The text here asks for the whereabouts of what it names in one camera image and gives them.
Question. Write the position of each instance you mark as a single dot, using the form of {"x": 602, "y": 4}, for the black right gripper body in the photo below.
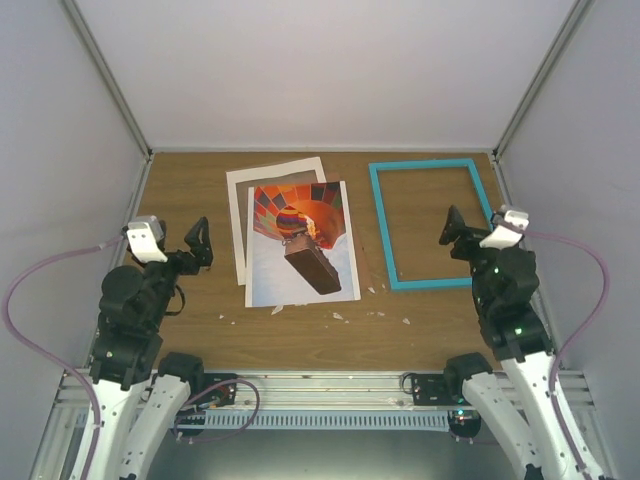
{"x": 467, "y": 238}

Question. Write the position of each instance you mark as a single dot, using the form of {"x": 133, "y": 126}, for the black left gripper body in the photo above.
{"x": 187, "y": 265}

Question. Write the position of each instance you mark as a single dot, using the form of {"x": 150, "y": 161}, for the turquoise picture frame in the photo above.
{"x": 469, "y": 165}

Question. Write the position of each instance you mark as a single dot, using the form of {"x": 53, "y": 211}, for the hot air balloon photo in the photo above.
{"x": 300, "y": 248}

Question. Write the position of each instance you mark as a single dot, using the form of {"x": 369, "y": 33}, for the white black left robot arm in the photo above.
{"x": 135, "y": 394}

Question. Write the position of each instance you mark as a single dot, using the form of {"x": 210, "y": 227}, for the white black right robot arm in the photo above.
{"x": 540, "y": 437}

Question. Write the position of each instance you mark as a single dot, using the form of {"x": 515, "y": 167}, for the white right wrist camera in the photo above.
{"x": 509, "y": 224}

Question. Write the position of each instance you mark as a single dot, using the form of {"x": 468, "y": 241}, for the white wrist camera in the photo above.
{"x": 509, "y": 224}
{"x": 144, "y": 235}

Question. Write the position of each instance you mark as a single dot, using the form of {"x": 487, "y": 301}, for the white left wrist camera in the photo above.
{"x": 144, "y": 235}

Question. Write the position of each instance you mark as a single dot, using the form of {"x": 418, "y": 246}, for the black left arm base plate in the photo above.
{"x": 222, "y": 396}

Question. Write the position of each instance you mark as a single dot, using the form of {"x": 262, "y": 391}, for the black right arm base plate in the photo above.
{"x": 429, "y": 389}

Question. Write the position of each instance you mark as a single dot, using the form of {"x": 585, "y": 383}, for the aluminium front rail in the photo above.
{"x": 337, "y": 390}

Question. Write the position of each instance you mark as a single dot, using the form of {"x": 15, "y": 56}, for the grey slotted cable duct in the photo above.
{"x": 321, "y": 420}

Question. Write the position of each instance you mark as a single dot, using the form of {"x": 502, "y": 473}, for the aluminium corner post right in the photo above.
{"x": 567, "y": 30}

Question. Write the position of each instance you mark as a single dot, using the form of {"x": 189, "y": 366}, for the aluminium corner post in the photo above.
{"x": 567, "y": 30}
{"x": 83, "y": 30}

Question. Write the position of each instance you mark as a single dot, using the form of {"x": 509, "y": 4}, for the aluminium corner post left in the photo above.
{"x": 83, "y": 30}

